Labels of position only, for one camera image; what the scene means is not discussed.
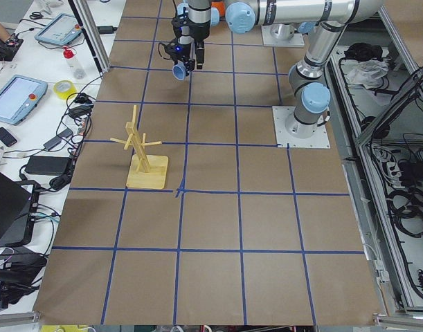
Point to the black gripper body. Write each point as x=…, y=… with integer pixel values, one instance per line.
x=185, y=40

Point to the blue cup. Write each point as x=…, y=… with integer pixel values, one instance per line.
x=180, y=71

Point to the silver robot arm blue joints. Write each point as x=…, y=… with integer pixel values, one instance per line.
x=324, y=21

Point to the orange container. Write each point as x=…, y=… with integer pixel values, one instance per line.
x=219, y=5

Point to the red capped plastic bottle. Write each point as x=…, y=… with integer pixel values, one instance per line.
x=74, y=64

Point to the yellow tape roll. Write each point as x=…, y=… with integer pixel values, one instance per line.
x=64, y=89

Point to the upper teach pendant tablet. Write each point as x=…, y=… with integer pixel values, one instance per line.
x=60, y=31

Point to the teach pendant tablet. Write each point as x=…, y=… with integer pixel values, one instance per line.
x=19, y=97
x=60, y=31

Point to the wooden mug tree stand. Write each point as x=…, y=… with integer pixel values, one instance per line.
x=145, y=171

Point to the black scissors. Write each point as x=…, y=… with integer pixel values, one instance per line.
x=36, y=15

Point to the lower teach pendant tablet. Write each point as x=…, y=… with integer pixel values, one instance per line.
x=19, y=97

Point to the black power adapter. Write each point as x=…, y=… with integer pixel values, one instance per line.
x=47, y=165

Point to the crumpled white cloth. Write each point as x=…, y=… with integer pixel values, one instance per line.
x=369, y=74

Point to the black smartphone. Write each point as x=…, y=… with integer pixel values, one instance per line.
x=7, y=138

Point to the black computer case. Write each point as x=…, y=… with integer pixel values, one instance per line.
x=18, y=203

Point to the aluminium frame post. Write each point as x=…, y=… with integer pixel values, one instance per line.
x=84, y=17

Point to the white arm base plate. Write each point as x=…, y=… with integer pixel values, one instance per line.
x=290, y=133

